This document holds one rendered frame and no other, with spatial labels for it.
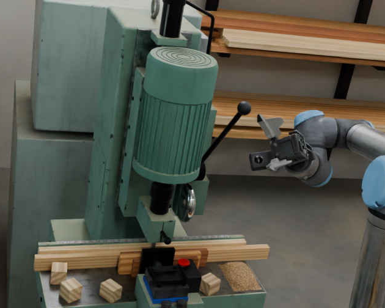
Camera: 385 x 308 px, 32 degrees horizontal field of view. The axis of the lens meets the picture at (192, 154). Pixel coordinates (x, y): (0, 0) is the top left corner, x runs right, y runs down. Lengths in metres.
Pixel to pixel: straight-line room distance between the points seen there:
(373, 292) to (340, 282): 2.18
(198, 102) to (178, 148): 0.13
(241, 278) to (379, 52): 2.38
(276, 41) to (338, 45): 0.39
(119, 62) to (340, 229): 2.68
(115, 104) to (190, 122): 0.30
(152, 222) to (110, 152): 0.26
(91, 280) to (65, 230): 0.41
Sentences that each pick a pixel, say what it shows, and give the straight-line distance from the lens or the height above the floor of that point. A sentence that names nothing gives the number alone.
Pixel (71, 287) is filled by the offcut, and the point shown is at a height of 0.94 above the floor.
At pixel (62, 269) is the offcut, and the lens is 1.76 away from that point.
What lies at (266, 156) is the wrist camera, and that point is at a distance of 1.82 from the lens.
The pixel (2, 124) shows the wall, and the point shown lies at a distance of 4.16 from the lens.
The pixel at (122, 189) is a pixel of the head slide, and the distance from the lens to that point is 1.90.
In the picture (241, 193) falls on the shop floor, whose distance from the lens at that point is 4.34.
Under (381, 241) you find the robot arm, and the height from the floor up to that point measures 1.27.
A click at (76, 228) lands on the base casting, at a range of 2.20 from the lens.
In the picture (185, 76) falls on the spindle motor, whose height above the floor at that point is 1.49.
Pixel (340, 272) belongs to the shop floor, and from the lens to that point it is 3.80.
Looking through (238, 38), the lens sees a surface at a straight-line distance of 3.66.
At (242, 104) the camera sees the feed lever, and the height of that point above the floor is 1.43.
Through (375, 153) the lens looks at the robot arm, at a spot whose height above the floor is 1.31.
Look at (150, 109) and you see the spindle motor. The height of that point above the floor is 1.38.
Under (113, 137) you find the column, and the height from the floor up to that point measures 1.20.
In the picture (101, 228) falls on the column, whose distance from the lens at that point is 2.01.
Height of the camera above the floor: 1.96
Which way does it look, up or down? 24 degrees down
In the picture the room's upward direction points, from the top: 10 degrees clockwise
